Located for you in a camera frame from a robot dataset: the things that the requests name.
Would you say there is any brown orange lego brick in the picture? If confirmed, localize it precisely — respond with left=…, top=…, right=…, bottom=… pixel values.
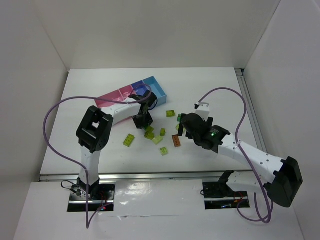
left=172, top=134, right=181, bottom=148

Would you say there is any lime lego brick top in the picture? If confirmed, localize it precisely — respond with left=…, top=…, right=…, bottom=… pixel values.
left=166, top=110, right=176, bottom=118

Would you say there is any small lime lego brick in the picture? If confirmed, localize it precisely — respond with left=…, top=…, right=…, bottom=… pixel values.
left=160, top=128, right=166, bottom=136

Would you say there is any lime long lego brick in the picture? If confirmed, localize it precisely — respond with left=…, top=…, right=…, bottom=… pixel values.
left=123, top=133, right=135, bottom=147

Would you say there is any pale yellow lego brick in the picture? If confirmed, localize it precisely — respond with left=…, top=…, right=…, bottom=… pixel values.
left=152, top=135, right=164, bottom=145

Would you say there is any pale lime lego bottom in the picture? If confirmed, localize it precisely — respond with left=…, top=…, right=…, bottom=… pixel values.
left=160, top=147, right=169, bottom=156

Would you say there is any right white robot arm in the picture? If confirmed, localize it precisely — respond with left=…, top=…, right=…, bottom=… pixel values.
left=178, top=113, right=303, bottom=208

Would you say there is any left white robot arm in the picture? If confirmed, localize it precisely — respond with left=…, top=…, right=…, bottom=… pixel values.
left=76, top=90, right=158, bottom=197

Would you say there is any purple-blue container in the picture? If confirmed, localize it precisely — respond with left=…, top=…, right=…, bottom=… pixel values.
left=131, top=80, right=148, bottom=96

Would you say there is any large pink container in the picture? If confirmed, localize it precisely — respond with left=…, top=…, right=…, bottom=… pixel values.
left=94, top=87, right=135, bottom=125

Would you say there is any small pink container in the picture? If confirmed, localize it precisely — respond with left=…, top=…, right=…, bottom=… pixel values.
left=119, top=85, right=133, bottom=100

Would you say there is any light blue container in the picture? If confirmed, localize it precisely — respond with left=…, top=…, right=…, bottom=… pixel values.
left=142, top=76, right=167, bottom=107

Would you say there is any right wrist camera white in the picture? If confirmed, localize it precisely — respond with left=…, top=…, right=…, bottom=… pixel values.
left=194, top=102, right=210, bottom=121

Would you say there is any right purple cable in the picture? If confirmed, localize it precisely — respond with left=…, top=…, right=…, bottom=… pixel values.
left=198, top=87, right=273, bottom=223

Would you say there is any purple cable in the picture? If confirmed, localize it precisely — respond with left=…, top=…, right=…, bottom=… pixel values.
left=42, top=83, right=158, bottom=230
left=198, top=87, right=273, bottom=223

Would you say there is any aluminium front rail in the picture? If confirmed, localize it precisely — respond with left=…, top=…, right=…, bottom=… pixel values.
left=39, top=171, right=225, bottom=182

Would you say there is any aluminium rail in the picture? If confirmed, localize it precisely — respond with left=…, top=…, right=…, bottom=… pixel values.
left=234, top=68, right=266, bottom=151
left=39, top=171, right=225, bottom=182

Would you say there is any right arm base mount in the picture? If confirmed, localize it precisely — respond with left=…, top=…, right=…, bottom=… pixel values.
left=200, top=182, right=250, bottom=210

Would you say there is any aluminium right rail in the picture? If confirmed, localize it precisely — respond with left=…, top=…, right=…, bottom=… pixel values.
left=234, top=68, right=266, bottom=151

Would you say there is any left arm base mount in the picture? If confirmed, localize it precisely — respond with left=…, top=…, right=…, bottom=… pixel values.
left=60, top=180, right=115, bottom=213

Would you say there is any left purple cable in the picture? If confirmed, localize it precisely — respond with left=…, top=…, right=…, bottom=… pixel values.
left=42, top=83, right=158, bottom=230

